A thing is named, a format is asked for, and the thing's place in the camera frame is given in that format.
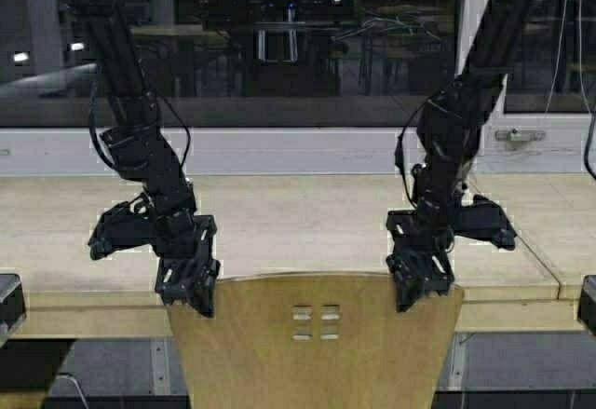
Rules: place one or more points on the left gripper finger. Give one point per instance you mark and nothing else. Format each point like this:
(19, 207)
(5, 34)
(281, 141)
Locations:
(201, 298)

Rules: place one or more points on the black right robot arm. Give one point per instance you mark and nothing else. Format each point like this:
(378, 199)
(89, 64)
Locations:
(449, 126)

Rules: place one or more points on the yellow wooden chair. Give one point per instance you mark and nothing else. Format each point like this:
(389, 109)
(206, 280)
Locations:
(29, 368)
(314, 341)

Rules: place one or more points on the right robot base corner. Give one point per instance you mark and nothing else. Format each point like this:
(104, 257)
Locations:
(586, 309)

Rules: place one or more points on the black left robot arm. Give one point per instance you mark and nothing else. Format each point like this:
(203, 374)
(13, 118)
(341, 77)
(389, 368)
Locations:
(164, 215)

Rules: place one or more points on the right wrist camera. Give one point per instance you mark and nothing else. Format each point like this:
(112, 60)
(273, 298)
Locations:
(484, 220)

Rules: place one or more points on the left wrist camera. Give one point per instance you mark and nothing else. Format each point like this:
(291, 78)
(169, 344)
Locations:
(121, 228)

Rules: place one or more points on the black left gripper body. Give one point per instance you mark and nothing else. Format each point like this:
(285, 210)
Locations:
(187, 260)

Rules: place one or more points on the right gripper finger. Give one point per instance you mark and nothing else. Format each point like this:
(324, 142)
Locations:
(408, 293)

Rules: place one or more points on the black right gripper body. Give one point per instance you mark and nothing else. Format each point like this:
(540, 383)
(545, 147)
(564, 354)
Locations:
(418, 254)

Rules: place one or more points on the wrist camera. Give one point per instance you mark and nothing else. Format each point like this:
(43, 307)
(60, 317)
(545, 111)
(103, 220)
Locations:
(121, 228)
(484, 220)

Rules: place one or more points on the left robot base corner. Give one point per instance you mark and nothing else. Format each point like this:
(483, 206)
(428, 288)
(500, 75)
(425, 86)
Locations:
(13, 306)

